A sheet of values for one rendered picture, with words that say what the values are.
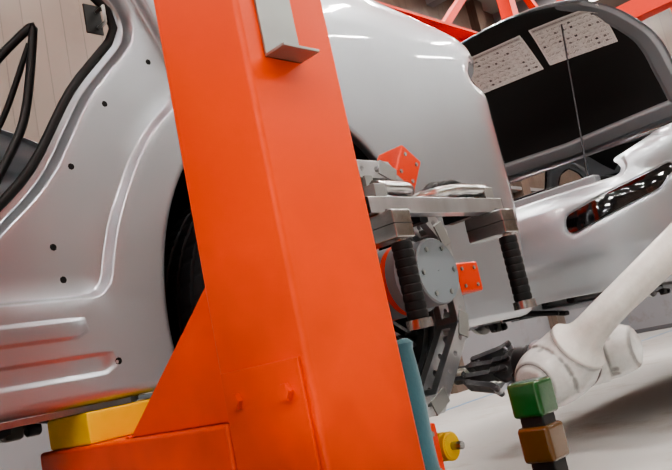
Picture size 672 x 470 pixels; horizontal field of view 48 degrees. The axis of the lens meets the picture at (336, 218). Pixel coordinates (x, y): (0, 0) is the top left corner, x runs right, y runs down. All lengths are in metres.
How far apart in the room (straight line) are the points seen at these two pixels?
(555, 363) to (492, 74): 3.75
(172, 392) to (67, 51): 6.57
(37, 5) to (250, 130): 6.74
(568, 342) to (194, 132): 0.72
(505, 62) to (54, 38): 4.27
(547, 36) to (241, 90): 3.91
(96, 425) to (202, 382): 0.31
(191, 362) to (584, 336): 0.66
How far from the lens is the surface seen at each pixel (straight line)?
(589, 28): 4.69
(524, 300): 1.52
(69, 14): 7.74
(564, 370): 1.33
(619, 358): 1.47
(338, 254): 0.91
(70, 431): 1.32
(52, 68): 7.35
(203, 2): 0.99
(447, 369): 1.64
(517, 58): 4.85
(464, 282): 1.76
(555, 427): 0.91
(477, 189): 1.54
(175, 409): 1.07
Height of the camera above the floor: 0.73
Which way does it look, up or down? 10 degrees up
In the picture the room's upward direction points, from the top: 12 degrees counter-clockwise
